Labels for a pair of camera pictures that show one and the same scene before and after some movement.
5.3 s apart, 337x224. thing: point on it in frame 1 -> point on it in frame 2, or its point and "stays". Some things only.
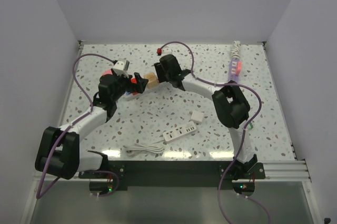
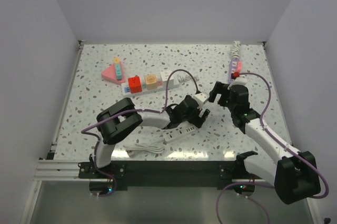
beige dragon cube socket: [153, 80] stays
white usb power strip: [179, 131] stays
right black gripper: [160, 72] -> [219, 88]
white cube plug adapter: [121, 66] -> [200, 98]
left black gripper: [138, 87] -> [197, 121]
